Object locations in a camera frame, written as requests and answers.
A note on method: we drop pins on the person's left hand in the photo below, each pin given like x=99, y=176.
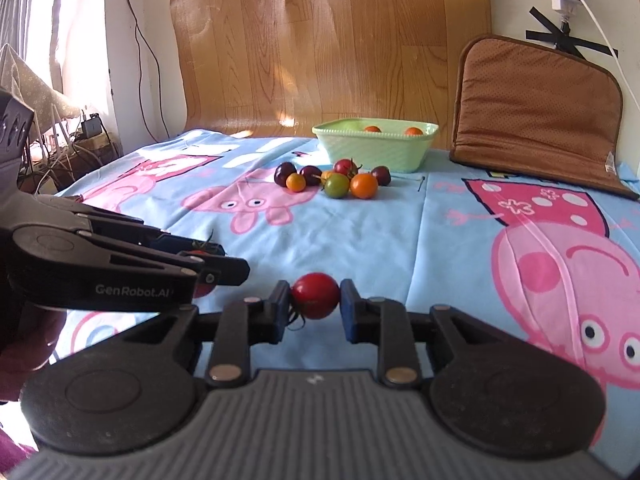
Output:
x=37, y=355

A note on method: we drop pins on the red cherry tomato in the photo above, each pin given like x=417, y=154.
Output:
x=203, y=291
x=316, y=296

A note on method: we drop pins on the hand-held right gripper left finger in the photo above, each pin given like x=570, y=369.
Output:
x=283, y=310

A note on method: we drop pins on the black tape strip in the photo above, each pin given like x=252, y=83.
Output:
x=545, y=20
x=595, y=46

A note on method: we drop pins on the light green plastic basket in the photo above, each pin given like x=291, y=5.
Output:
x=370, y=152

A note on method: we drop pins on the pile of mixed cherry tomatoes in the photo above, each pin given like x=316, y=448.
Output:
x=364, y=186

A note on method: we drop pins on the orange cherry tomato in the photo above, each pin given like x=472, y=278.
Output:
x=413, y=131
x=372, y=129

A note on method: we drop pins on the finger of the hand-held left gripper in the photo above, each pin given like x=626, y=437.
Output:
x=165, y=241
x=225, y=272

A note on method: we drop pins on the purple cloth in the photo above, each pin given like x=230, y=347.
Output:
x=15, y=447

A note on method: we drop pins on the wood pattern vinyl sheet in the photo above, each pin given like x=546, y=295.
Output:
x=325, y=50

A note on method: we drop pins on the brown seat cushion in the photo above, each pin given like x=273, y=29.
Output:
x=530, y=110

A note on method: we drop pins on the white curtain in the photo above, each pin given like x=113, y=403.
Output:
x=60, y=20

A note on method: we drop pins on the cartoon pig printed blanket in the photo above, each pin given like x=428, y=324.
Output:
x=400, y=240

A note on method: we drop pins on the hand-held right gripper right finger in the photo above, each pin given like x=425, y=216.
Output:
x=350, y=312

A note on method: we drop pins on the black power adapter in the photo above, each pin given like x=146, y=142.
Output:
x=91, y=126

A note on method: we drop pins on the beige dotted cloth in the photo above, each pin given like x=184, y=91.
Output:
x=35, y=85

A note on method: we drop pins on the small dark stem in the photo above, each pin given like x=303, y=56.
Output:
x=421, y=183

